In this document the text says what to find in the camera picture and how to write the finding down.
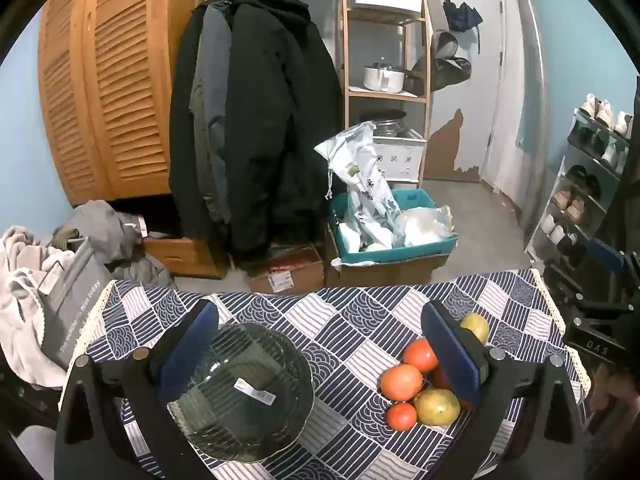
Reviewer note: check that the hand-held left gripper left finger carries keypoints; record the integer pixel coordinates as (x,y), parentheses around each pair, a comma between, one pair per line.
(192,345)

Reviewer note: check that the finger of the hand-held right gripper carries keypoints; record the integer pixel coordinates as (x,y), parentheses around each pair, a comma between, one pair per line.
(606,257)

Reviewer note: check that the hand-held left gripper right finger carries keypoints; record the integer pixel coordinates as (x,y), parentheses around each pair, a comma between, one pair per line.
(452,355)

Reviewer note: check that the yellow red apple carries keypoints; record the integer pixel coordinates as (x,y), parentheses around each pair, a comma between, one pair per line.
(477,327)

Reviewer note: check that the yellow green pear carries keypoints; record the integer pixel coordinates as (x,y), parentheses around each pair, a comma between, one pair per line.
(436,407)

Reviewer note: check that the ribbed glass bowl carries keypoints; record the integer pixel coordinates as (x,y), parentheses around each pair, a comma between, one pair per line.
(280,360)

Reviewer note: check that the person's right hand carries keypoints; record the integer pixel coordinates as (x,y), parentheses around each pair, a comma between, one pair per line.
(617,387)

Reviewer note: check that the wooden drawer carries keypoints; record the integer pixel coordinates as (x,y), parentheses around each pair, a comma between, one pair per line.
(175,255)

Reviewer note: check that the blue white patterned tablecloth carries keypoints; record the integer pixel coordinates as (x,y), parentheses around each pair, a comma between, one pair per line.
(350,320)

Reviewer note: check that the large cardboard box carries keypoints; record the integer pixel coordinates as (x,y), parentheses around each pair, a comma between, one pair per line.
(380,272)

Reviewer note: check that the teal box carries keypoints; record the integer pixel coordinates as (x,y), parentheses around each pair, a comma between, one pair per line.
(400,255)

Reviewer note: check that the grey shoe rack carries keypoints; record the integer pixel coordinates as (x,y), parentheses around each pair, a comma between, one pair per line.
(567,150)

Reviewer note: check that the small cardboard box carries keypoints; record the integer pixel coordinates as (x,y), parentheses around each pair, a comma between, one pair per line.
(300,280)

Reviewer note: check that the grey tote bag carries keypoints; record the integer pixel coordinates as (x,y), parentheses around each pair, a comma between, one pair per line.
(70,300)

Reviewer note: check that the clear plastic bag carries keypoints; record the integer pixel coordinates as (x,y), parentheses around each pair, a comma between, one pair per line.
(420,227)

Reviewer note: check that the shoe rack with shoes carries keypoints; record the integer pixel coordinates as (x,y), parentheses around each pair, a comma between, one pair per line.
(600,110)

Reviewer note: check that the pile of grey clothes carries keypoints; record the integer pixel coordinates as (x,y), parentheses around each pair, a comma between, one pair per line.
(100,225)

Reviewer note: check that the white door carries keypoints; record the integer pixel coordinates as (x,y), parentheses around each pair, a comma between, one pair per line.
(510,110)

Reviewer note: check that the white blanket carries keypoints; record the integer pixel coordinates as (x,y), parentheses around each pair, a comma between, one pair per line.
(20,310)

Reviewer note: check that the white printed bag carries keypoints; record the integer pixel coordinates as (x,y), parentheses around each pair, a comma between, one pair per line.
(370,195)

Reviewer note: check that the white printed carton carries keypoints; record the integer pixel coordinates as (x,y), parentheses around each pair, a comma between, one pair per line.
(400,160)

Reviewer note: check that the steel pot with black lid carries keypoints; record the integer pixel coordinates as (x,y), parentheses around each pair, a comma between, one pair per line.
(387,125)

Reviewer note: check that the dark hanging bag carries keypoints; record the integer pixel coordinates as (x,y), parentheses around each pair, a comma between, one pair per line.
(445,72)

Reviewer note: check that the black coat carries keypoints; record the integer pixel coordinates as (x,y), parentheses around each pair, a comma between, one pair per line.
(270,110)

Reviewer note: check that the grey coat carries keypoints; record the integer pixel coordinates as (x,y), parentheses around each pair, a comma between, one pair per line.
(212,85)

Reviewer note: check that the wooden louvered wardrobe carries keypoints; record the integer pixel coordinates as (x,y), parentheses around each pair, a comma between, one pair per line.
(115,85)

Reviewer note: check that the dark blue umbrella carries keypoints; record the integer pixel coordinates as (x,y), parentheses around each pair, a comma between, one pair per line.
(462,15)

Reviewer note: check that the white cooking pot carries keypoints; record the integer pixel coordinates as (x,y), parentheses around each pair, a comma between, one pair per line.
(382,80)

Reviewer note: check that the wooden shelf rack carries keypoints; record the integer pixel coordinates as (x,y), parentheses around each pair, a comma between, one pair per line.
(345,60)

